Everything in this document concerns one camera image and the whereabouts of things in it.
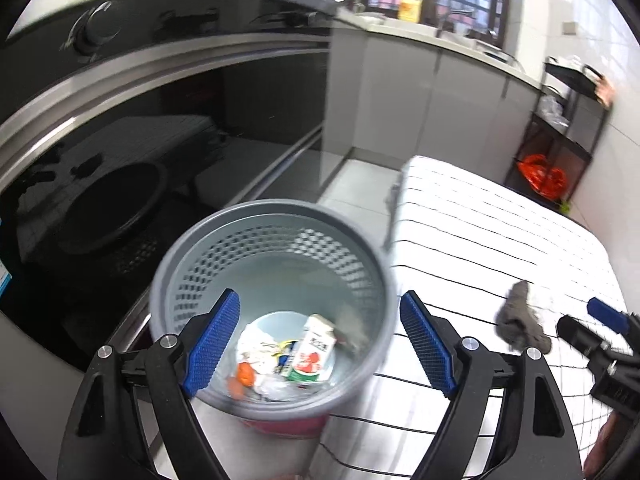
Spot orange tangerine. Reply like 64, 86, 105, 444
227, 362, 256, 400

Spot white paper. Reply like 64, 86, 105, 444
235, 321, 302, 403

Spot blue ribbon lanyard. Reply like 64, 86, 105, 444
271, 339, 298, 376

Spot white red green carton box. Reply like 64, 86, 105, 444
282, 314, 336, 382

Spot grey kitchen cabinets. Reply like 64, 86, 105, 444
322, 11, 539, 182

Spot person's right hand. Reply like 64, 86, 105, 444
584, 412, 618, 479

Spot dark grey cloth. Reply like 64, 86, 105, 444
495, 281, 552, 356

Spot white black grid tablecloth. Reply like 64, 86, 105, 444
308, 156, 625, 479

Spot red plastic bag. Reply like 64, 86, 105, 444
516, 154, 567, 200

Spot black metal shelf rack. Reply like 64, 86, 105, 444
503, 56, 615, 214

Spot grey perforated waste basket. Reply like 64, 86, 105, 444
150, 200, 397, 438

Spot clear plastic bag on shelf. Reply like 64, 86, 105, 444
537, 96, 570, 131

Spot pink cloth on rack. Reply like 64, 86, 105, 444
594, 76, 615, 110

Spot black built-in oven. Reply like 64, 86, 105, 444
1, 0, 341, 370

